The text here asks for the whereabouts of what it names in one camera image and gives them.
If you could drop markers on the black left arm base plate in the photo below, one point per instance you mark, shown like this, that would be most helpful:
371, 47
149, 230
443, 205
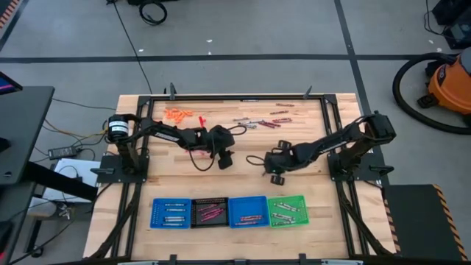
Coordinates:
106, 176

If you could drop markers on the black power adapter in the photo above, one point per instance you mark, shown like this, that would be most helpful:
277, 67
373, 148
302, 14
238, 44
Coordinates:
62, 152

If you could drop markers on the orange shop vacuum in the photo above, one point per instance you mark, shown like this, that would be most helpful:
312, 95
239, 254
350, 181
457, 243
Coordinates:
452, 84
396, 86

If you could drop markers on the black plastic basket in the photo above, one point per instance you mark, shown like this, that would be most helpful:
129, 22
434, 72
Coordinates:
222, 202

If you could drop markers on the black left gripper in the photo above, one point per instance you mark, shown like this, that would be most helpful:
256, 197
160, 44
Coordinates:
221, 138

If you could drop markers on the monitor screen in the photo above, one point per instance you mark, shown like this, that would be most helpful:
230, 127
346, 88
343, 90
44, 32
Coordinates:
7, 86

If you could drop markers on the blue plastic basket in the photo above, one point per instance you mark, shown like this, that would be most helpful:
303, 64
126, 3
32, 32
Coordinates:
246, 206
158, 213

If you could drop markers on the black equipment case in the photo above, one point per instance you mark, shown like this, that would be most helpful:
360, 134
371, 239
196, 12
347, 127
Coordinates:
456, 22

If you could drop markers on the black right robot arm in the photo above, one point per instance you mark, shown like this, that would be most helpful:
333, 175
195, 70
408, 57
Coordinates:
331, 145

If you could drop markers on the green plastic basket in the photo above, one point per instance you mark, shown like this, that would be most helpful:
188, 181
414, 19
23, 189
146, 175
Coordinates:
302, 217

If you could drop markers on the white box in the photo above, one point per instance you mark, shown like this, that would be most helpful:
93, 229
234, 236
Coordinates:
86, 173

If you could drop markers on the striped floor mat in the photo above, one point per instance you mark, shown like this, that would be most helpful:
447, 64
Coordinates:
7, 13

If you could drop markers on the black desk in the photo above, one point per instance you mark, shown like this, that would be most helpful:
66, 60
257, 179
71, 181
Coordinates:
25, 129

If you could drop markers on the black upright post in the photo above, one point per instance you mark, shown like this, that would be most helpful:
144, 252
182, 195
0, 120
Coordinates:
171, 91
307, 92

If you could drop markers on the magenta crayon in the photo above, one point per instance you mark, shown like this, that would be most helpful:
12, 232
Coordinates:
265, 124
273, 123
211, 217
213, 212
207, 208

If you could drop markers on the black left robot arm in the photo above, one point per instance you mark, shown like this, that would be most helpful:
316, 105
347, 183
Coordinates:
165, 133

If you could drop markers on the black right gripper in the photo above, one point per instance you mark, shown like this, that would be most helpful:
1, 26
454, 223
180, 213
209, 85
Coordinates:
283, 160

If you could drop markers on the black striped platform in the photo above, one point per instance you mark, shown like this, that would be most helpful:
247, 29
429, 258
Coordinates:
416, 221

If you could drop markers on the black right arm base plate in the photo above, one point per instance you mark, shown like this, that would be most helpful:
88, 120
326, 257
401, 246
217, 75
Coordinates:
368, 173

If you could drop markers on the black aluminium table frame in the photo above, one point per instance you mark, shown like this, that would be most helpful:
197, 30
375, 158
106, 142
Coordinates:
235, 98

